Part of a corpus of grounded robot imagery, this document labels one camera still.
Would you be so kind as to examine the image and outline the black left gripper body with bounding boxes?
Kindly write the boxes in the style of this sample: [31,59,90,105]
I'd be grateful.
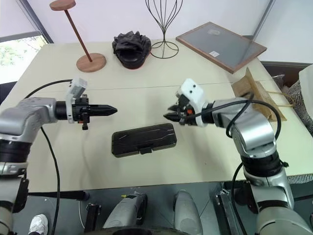
[73,94,92,131]

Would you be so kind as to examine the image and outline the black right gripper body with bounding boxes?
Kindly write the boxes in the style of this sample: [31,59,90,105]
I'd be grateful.
[175,94,197,126]

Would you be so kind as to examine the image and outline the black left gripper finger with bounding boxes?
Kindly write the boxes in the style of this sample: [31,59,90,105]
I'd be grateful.
[89,110,118,117]
[89,104,118,112]

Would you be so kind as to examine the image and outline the dark screwdriver bit case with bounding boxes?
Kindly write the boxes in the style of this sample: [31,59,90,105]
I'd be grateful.
[112,122,179,159]

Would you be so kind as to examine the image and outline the wooden round-base display stand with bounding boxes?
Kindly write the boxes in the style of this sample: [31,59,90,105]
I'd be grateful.
[49,0,108,73]

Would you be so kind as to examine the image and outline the brown paper bag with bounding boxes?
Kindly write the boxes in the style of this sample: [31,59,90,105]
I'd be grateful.
[230,67,288,122]

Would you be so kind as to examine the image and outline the silver robot leg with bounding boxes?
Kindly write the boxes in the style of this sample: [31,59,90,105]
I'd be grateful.
[102,190,148,230]
[173,189,204,235]

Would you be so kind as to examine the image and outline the zebra striped cloth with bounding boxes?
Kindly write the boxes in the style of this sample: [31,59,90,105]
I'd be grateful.
[284,81,313,136]

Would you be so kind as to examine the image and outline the dark rounded robot waist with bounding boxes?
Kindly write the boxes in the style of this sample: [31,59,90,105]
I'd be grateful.
[102,227,172,235]

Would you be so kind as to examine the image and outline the white sneaker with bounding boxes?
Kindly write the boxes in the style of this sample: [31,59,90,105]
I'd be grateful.
[28,213,49,235]

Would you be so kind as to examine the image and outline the white rounded object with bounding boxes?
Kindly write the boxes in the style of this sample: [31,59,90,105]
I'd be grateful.
[298,64,313,114]

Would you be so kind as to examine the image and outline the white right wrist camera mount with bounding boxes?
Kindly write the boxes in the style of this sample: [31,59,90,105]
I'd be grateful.
[176,78,211,128]

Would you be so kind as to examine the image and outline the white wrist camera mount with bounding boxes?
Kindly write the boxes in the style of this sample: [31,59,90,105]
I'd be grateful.
[66,77,89,124]
[176,78,211,128]

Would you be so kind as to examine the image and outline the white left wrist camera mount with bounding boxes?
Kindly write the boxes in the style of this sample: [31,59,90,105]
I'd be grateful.
[66,77,89,124]

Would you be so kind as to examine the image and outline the wooden framed dark picture frame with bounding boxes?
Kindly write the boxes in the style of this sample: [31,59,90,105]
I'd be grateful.
[175,21,268,74]

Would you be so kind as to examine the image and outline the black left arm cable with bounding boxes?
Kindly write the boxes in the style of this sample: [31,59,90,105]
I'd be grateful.
[23,79,74,235]

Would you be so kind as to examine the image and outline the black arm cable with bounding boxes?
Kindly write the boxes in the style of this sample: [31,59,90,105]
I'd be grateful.
[193,93,282,235]
[23,79,74,235]

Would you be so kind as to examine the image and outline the black wire hat stand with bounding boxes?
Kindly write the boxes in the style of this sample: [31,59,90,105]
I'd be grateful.
[144,0,184,59]

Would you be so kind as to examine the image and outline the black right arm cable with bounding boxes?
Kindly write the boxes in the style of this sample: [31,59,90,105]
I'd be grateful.
[193,93,282,235]

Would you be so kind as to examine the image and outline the dark window frame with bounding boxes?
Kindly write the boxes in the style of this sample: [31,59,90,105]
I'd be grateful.
[0,0,54,44]

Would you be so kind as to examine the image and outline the black upright bracket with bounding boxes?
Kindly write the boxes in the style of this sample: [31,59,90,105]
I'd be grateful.
[84,203,102,234]

